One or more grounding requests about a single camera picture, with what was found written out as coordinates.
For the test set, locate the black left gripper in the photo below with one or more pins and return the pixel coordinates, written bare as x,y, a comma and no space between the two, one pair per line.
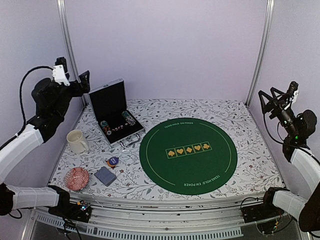
85,84

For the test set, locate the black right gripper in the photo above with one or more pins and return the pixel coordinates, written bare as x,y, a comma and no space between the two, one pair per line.
275,103

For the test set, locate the orange big blind button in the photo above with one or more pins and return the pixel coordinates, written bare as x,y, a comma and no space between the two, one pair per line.
112,164

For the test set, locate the purple small blind button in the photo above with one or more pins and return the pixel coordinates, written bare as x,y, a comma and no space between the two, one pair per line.
113,159

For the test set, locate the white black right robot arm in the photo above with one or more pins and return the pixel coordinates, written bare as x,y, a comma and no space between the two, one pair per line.
296,151

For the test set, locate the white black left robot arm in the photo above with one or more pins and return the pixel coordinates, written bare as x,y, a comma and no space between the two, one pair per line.
52,98

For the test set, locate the left poker chip stack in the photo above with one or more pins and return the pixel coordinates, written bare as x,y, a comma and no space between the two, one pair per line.
105,127

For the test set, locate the poker chip stack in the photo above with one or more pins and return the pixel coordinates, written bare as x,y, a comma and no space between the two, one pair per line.
129,119
105,127

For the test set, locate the aluminium poker chip case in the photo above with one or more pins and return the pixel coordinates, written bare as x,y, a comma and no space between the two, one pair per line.
108,102

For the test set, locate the row of dice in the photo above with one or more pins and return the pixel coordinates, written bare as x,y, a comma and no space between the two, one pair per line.
118,128

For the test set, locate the right poker chip stack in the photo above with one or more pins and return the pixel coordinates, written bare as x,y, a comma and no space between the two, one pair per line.
129,119

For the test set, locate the white ceramic mug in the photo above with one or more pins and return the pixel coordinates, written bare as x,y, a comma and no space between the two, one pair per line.
77,141

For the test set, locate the round green poker mat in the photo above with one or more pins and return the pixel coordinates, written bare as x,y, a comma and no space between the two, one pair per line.
188,156

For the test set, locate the red patterned bowl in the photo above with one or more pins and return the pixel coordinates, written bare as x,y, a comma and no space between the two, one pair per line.
76,179

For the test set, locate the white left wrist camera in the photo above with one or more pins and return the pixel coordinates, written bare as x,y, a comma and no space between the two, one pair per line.
60,72

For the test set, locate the right aluminium frame post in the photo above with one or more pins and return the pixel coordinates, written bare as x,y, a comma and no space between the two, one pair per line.
270,4

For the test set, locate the aluminium frame post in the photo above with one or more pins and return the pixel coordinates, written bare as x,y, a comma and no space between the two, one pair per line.
61,8
270,4

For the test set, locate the left aluminium frame post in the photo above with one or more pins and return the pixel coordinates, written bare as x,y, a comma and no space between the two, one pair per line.
61,8

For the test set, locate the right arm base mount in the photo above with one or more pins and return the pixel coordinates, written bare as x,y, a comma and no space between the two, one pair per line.
253,213

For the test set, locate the aluminium front rail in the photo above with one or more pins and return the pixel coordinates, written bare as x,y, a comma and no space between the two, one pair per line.
128,219

